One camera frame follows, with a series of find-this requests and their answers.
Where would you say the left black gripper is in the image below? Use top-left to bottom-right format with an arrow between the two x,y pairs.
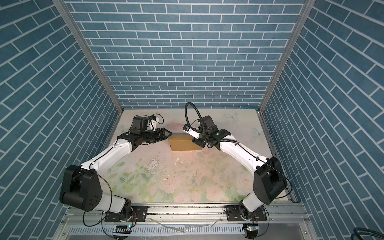
139,126 -> 172,143

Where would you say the brown cardboard box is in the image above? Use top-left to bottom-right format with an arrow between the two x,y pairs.
169,133 -> 202,152

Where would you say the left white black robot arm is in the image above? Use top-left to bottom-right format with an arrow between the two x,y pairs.
60,128 -> 172,215

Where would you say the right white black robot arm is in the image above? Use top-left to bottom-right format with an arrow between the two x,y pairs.
184,126 -> 288,213

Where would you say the right green circuit board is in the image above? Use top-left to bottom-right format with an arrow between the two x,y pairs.
243,224 -> 259,233

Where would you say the green circuit board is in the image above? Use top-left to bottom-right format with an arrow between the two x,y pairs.
113,225 -> 132,236
243,224 -> 259,233

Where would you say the left green circuit board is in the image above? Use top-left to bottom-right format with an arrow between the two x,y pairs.
113,225 -> 132,236

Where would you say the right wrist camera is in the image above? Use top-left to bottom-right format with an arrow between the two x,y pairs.
183,116 -> 218,139

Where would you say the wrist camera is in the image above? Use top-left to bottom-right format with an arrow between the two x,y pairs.
130,115 -> 158,135
183,116 -> 218,139

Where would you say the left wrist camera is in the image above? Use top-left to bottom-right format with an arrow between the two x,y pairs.
130,115 -> 158,135

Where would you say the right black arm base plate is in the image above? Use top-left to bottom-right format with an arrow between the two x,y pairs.
223,205 -> 268,222

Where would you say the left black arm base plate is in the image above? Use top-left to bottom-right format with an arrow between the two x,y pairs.
105,206 -> 149,224

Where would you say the aluminium front rail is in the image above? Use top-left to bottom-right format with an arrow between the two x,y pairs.
54,202 -> 316,240

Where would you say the black cable bottom right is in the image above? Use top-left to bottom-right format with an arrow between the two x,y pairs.
350,227 -> 384,240

